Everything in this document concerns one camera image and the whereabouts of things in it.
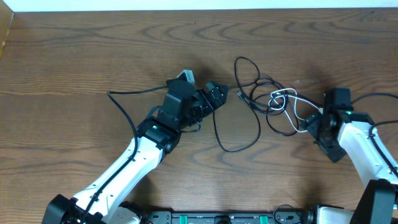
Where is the white USB cable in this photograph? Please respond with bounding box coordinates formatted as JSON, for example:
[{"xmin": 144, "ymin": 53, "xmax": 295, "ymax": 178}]
[{"xmin": 267, "ymin": 88, "xmax": 324, "ymax": 134}]

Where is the black USB cable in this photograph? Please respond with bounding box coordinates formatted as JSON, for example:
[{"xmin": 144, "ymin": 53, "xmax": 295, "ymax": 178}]
[{"xmin": 212, "ymin": 56, "xmax": 324, "ymax": 154}]

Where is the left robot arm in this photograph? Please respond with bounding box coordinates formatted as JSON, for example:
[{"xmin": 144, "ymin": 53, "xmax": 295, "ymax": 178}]
[{"xmin": 42, "ymin": 79, "xmax": 228, "ymax": 223}]

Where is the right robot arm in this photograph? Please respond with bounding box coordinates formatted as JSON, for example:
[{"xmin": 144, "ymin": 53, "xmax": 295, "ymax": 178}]
[{"xmin": 302, "ymin": 88, "xmax": 397, "ymax": 223}]

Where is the left camera cable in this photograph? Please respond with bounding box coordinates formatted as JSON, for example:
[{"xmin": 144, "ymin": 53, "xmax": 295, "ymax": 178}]
[{"xmin": 79, "ymin": 85, "xmax": 170, "ymax": 223}]

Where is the camera cable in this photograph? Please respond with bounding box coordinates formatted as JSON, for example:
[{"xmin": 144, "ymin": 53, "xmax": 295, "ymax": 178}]
[
  {"xmin": 79, "ymin": 85, "xmax": 170, "ymax": 223},
  {"xmin": 351, "ymin": 92, "xmax": 398, "ymax": 178}
]

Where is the right camera cable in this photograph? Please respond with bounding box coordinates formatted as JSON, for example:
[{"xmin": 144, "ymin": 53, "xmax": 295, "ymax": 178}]
[{"xmin": 351, "ymin": 92, "xmax": 398, "ymax": 178}]

